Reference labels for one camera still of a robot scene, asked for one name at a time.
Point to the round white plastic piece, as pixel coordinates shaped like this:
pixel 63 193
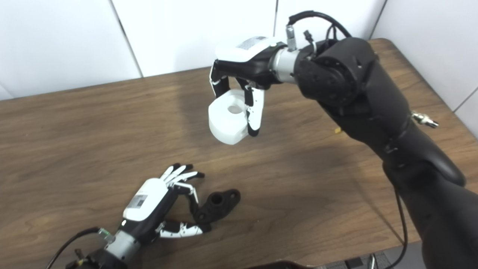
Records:
pixel 224 127

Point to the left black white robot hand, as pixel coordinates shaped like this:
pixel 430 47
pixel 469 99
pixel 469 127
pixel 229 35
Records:
pixel 145 201

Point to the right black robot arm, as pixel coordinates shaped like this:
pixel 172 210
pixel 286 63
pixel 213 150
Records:
pixel 373 97

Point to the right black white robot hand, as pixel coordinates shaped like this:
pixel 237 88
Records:
pixel 246 56

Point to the black flanged holder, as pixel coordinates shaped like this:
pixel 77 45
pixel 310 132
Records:
pixel 224 209

